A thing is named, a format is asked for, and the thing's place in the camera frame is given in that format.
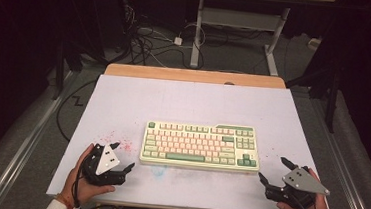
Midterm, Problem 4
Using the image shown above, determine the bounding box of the red bracelet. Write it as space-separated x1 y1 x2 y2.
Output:
54 193 78 209

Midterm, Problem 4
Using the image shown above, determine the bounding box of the wooden table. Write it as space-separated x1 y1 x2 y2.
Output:
54 59 334 209

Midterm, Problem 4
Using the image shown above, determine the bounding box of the black stand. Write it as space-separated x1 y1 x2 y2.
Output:
281 56 342 134
51 38 86 103

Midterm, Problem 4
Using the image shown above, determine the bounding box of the person's left hand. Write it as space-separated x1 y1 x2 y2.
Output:
59 141 119 209

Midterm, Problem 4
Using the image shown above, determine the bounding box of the tangle of floor cables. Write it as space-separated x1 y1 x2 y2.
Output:
116 3 209 71

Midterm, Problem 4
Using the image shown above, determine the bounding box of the left hand-held gripper cable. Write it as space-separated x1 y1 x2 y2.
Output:
70 155 91 209

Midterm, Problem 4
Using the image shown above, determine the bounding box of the long black floor cable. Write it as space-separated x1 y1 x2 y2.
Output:
53 76 98 145

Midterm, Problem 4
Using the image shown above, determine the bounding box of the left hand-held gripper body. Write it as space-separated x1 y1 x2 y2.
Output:
81 142 129 188

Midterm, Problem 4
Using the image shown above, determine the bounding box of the cream pink green keyboard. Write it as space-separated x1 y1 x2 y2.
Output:
139 117 263 174

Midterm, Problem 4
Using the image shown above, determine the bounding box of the white board table cover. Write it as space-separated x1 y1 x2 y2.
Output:
45 70 343 209

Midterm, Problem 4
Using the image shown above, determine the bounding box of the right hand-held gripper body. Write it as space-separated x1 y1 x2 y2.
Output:
263 163 333 209

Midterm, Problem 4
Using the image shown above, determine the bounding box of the metal floor rail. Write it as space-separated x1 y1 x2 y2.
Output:
302 93 371 209
0 64 77 209

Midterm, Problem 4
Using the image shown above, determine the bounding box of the white metal desk frame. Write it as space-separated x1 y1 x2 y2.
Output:
175 0 336 81

